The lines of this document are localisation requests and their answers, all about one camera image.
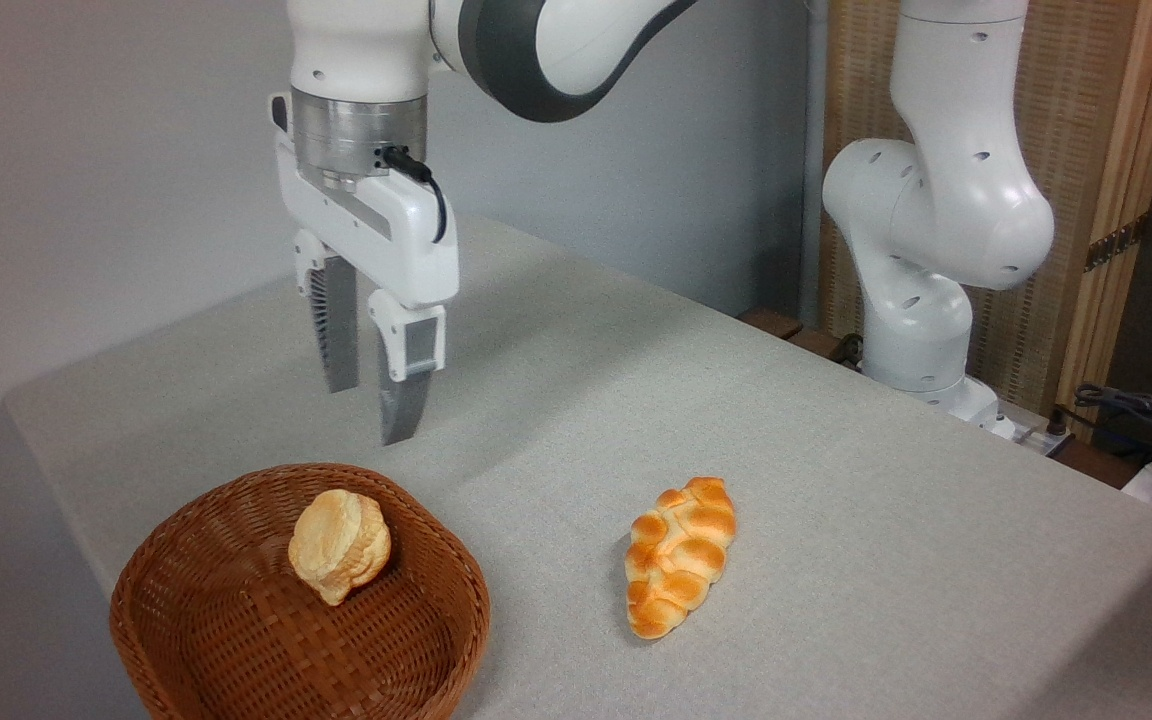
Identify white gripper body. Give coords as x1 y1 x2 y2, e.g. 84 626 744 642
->
269 92 461 310

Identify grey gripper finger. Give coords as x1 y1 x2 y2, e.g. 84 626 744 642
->
293 229 361 395
367 288 448 447

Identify round pale bread roll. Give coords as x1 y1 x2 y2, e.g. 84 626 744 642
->
287 488 393 608

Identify brown wicker basket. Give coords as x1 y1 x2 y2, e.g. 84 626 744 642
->
109 462 492 720

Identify braided golden bread loaf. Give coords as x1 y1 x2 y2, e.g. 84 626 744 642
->
624 476 739 641

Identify brown wooden base board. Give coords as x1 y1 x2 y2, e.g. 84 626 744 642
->
736 307 869 372

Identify wooden folding screen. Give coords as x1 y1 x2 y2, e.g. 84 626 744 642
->
820 0 1152 442

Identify metal screen hinge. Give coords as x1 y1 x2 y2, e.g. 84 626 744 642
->
1083 214 1148 274

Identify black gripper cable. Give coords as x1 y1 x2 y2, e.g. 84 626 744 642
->
375 145 450 245

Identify black cable bundle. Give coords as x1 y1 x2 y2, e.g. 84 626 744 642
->
1048 383 1152 473

